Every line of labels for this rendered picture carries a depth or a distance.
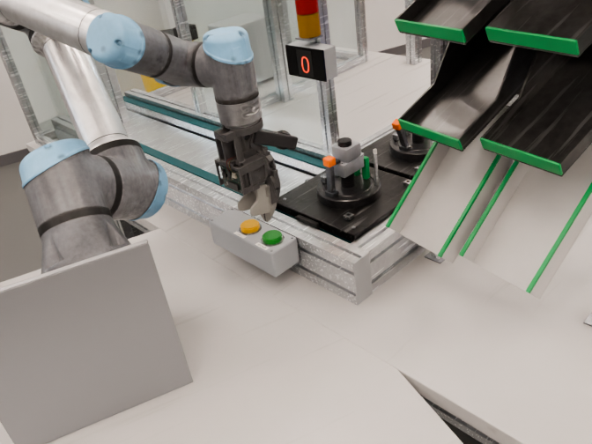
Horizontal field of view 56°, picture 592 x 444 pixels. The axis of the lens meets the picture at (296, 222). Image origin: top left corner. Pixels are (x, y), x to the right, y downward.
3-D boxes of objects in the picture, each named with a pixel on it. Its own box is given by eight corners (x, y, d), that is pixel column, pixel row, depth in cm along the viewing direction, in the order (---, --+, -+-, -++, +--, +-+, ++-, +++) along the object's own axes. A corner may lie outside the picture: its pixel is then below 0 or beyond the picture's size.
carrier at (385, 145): (431, 189, 123) (432, 136, 116) (349, 163, 139) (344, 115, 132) (489, 148, 136) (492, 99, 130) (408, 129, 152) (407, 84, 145)
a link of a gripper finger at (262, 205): (248, 232, 107) (240, 189, 102) (271, 218, 110) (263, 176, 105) (259, 237, 105) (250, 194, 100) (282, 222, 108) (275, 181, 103)
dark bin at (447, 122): (462, 151, 85) (448, 116, 80) (402, 129, 94) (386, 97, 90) (576, 31, 89) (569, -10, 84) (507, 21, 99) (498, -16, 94)
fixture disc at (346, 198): (351, 216, 114) (351, 207, 113) (304, 196, 123) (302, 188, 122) (394, 188, 122) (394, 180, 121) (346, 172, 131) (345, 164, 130)
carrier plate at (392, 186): (355, 243, 109) (354, 234, 108) (273, 208, 125) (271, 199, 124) (427, 192, 122) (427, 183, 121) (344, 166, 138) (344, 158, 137)
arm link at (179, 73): (131, 29, 93) (182, 29, 88) (177, 46, 103) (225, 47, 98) (127, 77, 94) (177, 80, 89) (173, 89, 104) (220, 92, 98)
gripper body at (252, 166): (219, 188, 104) (205, 127, 97) (255, 169, 108) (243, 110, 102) (246, 199, 99) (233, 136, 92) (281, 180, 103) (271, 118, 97)
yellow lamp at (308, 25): (310, 39, 123) (307, 16, 121) (294, 37, 126) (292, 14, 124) (325, 33, 126) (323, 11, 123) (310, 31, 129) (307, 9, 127)
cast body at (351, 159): (344, 179, 117) (342, 148, 113) (329, 173, 119) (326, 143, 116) (370, 163, 121) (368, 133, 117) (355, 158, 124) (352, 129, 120)
